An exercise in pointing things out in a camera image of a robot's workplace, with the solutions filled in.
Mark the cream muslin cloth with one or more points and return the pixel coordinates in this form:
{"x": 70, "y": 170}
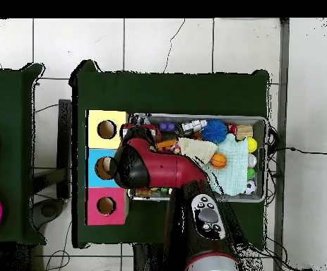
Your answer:
{"x": 197, "y": 151}

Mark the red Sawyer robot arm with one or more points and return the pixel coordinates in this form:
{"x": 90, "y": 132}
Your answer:
{"x": 174, "y": 169}

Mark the wooden box with three holes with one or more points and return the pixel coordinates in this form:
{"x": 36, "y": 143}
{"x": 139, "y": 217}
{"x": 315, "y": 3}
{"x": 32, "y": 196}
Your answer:
{"x": 95, "y": 135}

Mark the silver mesh bin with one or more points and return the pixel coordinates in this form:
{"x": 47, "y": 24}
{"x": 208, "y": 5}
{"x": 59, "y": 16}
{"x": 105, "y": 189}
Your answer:
{"x": 260, "y": 127}

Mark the orange plastic building block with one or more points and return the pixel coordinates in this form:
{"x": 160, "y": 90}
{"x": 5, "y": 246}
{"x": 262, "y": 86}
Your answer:
{"x": 166, "y": 144}

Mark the dark green table cloth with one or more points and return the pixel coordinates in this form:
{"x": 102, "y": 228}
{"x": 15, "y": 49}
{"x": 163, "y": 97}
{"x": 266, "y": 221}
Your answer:
{"x": 10, "y": 113}
{"x": 180, "y": 93}

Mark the silver toy robot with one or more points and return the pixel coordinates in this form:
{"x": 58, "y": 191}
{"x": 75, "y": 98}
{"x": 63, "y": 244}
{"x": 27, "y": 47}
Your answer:
{"x": 192, "y": 127}

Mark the orange toy basketball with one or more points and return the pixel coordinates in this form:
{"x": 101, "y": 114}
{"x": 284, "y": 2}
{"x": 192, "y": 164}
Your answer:
{"x": 218, "y": 161}

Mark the light blue muslin cloth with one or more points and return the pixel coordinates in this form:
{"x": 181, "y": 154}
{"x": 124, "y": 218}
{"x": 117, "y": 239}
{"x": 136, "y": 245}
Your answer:
{"x": 233, "y": 175}

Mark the yellow ball with white seam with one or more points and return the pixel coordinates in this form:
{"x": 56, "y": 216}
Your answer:
{"x": 252, "y": 145}

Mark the small toy soccer ball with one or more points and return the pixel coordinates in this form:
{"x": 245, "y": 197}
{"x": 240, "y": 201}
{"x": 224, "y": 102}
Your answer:
{"x": 250, "y": 187}

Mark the grey metal post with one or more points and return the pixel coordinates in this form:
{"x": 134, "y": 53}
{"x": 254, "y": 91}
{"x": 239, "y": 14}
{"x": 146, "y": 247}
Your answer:
{"x": 281, "y": 197}

